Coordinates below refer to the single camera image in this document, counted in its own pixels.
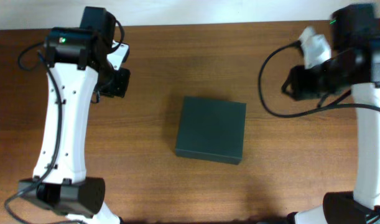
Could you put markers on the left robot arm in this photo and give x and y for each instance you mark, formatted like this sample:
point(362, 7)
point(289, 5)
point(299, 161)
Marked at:
point(82, 64)

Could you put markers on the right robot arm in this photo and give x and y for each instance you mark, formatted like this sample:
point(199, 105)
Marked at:
point(355, 27)

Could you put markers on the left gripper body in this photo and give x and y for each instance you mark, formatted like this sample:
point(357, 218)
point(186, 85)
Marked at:
point(115, 82)

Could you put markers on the dark green box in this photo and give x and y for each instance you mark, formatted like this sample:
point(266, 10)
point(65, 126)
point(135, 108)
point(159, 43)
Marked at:
point(211, 130)

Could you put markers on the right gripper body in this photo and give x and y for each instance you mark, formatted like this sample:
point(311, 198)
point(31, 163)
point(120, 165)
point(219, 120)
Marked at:
point(297, 83)

